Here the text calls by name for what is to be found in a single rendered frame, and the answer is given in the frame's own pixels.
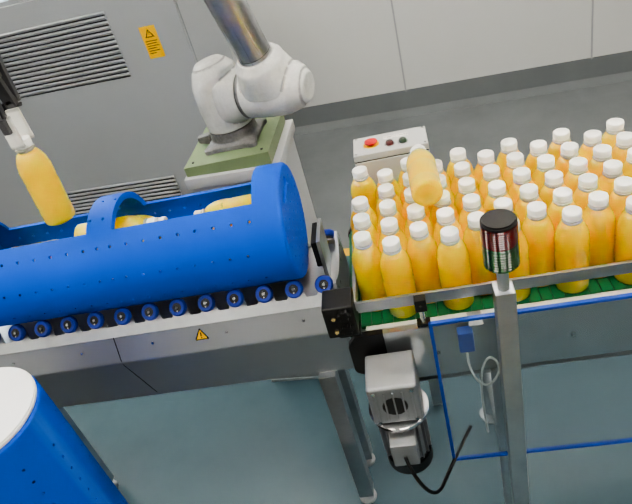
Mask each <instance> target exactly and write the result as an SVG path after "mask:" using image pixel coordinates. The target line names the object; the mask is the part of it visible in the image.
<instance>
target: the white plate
mask: <svg viewBox="0 0 632 504"><path fill-rule="evenodd" d="M36 397H37V386H36V383H35V381H34V379H33V377H32V376H31V375H30V374H29V373H28V372H26V371H25V370H23V369H20V368H15V367H1V368H0V449H1V448H2V447H3V446H4V445H6V444H7V443H8V442H9V441H10V440H11V439H12V438H13V437H14V436H15V435H16V434H17V432H18V431H19V430H20V429H21V428H22V426H23V425H24V423H25V422H26V421H27V419H28V417H29V415H30V414H31V412H32V410H33V407H34V405H35V401H36Z"/></svg>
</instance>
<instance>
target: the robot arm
mask: <svg viewBox="0 0 632 504"><path fill-rule="evenodd" d="M203 1H204V2H205V4H206V6H207V7H208V9H209V11H210V13H211V14H212V16H213V18H214V20H215V21H216V23H217V25H218V26H219V28H220V30H221V32H222V33H223V35H224V37H225V39H226V40H227V42H228V44H229V45H230V47H231V49H232V51H233V52H234V54H235V56H236V58H237V59H238V60H237V63H236V65H235V63H234V61H233V60H232V59H230V58H228V57H226V56H224V55H219V54H214V55H211V56H208V57H206V58H204V59H202V60H200V61H199V62H197V63H196V64H195V66H194V68H193V72H192V90H193V95H194V98H195V101H196V104H197V106H198V109H199V111H200V114H201V116H202V118H203V120H204V122H205V124H206V126H207V128H208V130H209V132H207V133H204V134H202V135H199V136H198V141H199V143H200V144H209V146H208V147H207V148H206V149H205V151H204V152H205V154H206V156H210V155H213V154H216V153H221V152H226V151H232V150H237V149H242V148H252V147H255V146H257V144H258V142H257V141H258V138H259V136H260V134H261V131H262V129H263V127H264V125H265V124H266V123H267V120H266V118H267V117H276V116H283V115H288V114H291V113H294V112H296V111H298V110H300V109H302V108H303V107H305V106H306V104H307V103H308V102H309V101H310V100H311V99H312V97H313V95H314V87H315V86H314V78H313V75H312V73H311V71H310V70H309V69H308V67H307V66H306V65H305V64H303V63H302V62H300V61H299V60H293V59H292V58H291V57H290V56H289V55H288V54H287V53H286V52H285V51H283V50H282V48H281V47H280V46H279V45H277V44H275V43H271V42H268V41H267V39H266V37H265V35H264V33H263V32H262V30H261V28H260V26H259V24H258V22H257V20H256V18H255V16H254V14H253V12H252V10H251V8H250V7H249V5H248V3H247V1H246V0H203ZM0 100H1V101H2V103H3V104H4V106H5V107H6V108H7V110H5V112H4V109H3V107H2V105H1V103H0V129H1V131H2V133H3V134H4V136H5V138H6V140H7V141H8V143H9V145H10V147H11V149H12V150H16V149H20V148H25V147H26V145H25V143H24V141H23V139H22V137H21V136H22V135H29V136H30V138H34V134H33V132H32V130H31V129H30V127H29V125H28V123H27V121H26V120H25V118H24V116H23V114H22V113H21V111H20V109H19V107H20V106H22V102H18V101H20V100H21V97H20V95H19V93H18V91H17V89H16V87H15V85H14V83H13V81H12V79H11V77H10V75H9V73H8V71H7V69H6V67H5V65H4V61H3V58H2V55H1V54H0ZM5 113H6V114H7V116H6V114H5ZM255 118H258V119H255Z"/></svg>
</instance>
